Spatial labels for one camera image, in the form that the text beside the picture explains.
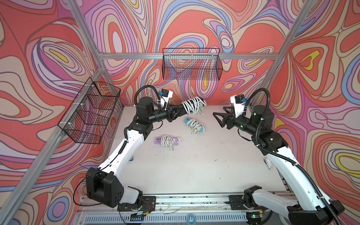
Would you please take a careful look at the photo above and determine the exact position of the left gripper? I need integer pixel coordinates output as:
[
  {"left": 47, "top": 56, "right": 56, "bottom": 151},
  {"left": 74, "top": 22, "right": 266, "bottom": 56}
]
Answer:
[{"left": 147, "top": 104, "right": 184, "bottom": 125}]

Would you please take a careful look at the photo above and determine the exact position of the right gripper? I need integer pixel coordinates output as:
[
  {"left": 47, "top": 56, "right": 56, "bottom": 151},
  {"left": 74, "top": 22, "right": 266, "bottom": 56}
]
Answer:
[{"left": 212, "top": 106, "right": 260, "bottom": 137}]

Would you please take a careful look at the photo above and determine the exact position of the black power strip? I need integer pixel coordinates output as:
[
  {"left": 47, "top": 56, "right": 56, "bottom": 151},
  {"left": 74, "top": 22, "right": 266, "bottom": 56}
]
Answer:
[{"left": 181, "top": 97, "right": 207, "bottom": 114}]

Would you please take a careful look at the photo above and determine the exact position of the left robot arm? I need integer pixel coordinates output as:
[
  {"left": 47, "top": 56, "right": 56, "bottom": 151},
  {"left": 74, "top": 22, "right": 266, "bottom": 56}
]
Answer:
[{"left": 84, "top": 85, "right": 192, "bottom": 208}]

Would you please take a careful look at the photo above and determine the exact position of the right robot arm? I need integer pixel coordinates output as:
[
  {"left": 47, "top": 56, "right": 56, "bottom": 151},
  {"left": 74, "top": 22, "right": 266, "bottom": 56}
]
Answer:
[{"left": 213, "top": 88, "right": 345, "bottom": 225}]

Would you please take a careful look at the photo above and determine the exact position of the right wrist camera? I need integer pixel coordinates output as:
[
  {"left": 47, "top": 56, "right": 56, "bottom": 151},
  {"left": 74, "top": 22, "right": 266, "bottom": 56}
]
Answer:
[{"left": 230, "top": 94, "right": 247, "bottom": 118}]

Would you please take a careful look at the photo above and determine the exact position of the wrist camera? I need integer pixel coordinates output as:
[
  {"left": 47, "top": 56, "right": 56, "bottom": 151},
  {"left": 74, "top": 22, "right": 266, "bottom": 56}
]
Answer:
[
  {"left": 159, "top": 89, "right": 173, "bottom": 110},
  {"left": 230, "top": 94, "right": 247, "bottom": 118}
]

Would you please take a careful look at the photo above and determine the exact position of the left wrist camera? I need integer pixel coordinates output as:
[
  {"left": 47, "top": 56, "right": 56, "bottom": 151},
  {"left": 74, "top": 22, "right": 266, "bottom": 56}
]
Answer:
[{"left": 159, "top": 89, "right": 173, "bottom": 110}]

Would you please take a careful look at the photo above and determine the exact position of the blue power strip with cord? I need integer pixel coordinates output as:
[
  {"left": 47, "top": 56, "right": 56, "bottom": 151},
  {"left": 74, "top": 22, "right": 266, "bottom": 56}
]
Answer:
[{"left": 184, "top": 117, "right": 205, "bottom": 134}]

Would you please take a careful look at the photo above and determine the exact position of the purple power strip with cord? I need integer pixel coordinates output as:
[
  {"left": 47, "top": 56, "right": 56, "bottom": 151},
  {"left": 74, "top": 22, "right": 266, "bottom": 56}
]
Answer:
[{"left": 155, "top": 135, "right": 181, "bottom": 151}]

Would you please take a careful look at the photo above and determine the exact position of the black wire basket back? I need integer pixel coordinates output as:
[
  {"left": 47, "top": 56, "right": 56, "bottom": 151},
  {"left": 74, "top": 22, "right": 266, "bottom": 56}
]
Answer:
[{"left": 162, "top": 47, "right": 223, "bottom": 81}]

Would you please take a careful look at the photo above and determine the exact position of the black wire basket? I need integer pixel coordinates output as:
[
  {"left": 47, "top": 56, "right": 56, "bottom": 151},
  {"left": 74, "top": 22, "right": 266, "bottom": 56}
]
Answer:
[
  {"left": 162, "top": 47, "right": 223, "bottom": 81},
  {"left": 58, "top": 78, "right": 121, "bottom": 144}
]

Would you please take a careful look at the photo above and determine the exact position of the black wire basket left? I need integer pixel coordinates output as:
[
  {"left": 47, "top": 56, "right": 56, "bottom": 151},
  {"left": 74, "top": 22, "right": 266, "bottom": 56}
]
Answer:
[{"left": 58, "top": 78, "right": 121, "bottom": 144}]

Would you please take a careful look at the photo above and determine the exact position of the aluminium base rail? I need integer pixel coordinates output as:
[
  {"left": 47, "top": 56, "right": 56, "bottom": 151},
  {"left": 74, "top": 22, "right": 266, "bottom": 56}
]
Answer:
[{"left": 70, "top": 192, "right": 313, "bottom": 225}]

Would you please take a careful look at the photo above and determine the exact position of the aluminium frame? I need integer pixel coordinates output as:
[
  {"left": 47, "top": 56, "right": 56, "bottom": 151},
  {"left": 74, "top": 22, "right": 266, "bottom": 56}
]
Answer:
[{"left": 0, "top": 0, "right": 321, "bottom": 225}]

